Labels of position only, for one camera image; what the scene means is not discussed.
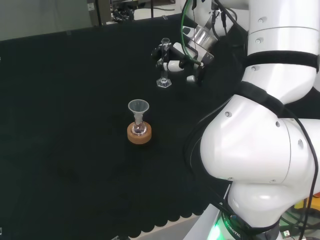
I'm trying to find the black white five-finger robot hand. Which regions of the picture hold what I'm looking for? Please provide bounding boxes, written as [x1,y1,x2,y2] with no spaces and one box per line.
[151,25,215,87]

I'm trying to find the clear glass graduated cylinder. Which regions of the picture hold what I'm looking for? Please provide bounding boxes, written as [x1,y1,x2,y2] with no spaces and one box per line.
[156,37,173,89]

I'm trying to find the clear plastic funnel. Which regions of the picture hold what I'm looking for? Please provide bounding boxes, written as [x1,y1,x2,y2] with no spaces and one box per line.
[127,99,151,122]

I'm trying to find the clear round-bottom glass flask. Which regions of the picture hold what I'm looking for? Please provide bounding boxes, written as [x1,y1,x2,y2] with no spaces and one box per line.
[131,117,147,136]

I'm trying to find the black table cloth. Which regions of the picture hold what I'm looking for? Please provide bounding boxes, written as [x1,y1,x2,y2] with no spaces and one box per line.
[0,12,251,239]

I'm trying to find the yellow stop button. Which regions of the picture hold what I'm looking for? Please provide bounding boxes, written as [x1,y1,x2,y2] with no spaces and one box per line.
[293,191,320,211]

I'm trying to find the green cable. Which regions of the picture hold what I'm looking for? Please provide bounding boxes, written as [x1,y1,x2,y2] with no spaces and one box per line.
[180,0,204,66]

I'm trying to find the tangled black background cables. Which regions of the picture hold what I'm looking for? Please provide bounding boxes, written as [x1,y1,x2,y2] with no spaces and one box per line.
[111,6,137,23]

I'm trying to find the black cable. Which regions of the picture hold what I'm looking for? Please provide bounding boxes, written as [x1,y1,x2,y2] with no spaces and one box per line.
[281,104,317,240]
[184,103,233,208]

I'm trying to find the brown cork ring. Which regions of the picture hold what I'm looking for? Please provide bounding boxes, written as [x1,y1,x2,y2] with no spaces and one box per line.
[126,121,153,145]

